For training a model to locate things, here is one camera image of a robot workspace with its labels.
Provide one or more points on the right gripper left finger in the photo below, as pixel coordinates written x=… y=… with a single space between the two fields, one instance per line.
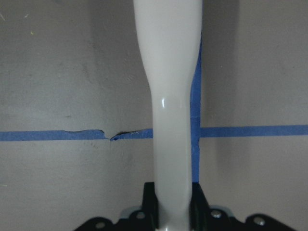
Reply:
x=146 y=218

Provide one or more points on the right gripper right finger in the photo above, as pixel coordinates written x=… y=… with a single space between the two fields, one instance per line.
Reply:
x=203 y=217

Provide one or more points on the beige hand brush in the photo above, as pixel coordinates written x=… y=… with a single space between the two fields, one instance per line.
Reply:
x=169 y=37

